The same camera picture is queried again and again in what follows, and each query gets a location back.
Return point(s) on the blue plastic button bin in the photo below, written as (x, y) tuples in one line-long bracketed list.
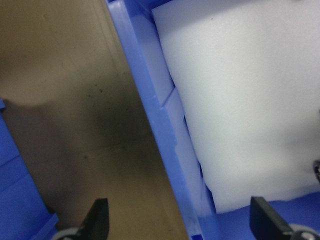
[(15, 187)]

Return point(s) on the white foam liner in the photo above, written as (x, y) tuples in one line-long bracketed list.
[(237, 100)]

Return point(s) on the black metal switch part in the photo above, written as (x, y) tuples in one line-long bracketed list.
[(317, 170)]

